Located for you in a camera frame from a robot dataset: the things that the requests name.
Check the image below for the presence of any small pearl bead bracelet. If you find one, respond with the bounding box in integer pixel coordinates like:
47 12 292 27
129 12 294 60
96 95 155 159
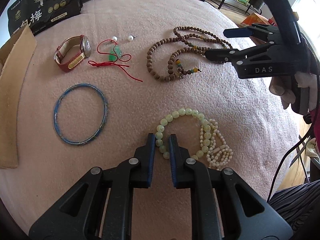
199 119 234 169

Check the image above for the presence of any brown wooden bead necklace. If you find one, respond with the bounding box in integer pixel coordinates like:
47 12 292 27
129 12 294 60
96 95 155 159
146 25 233 82

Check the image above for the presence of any dark blue bangle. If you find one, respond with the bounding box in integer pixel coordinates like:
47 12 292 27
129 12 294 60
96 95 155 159
53 83 108 147

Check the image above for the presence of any jade pendant red cord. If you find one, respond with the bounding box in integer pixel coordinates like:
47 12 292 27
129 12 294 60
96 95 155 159
88 39 144 83

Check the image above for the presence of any red strap wristwatch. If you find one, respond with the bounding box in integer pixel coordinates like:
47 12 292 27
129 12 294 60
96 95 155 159
53 35 92 73

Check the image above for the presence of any right hand white glove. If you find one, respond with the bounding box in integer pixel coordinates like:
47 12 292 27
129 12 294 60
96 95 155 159
268 33 320 116

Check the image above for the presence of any orange cloth covered box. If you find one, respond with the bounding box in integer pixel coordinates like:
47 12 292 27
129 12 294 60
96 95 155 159
240 12 275 27

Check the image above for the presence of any pink blanket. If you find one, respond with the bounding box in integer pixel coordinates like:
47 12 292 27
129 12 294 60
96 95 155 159
1 0 299 232

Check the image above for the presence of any cardboard box tray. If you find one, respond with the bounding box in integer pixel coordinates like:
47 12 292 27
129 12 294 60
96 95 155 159
0 25 37 169

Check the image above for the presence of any black snack bag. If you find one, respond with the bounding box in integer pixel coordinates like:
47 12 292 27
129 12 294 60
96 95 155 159
7 0 83 35

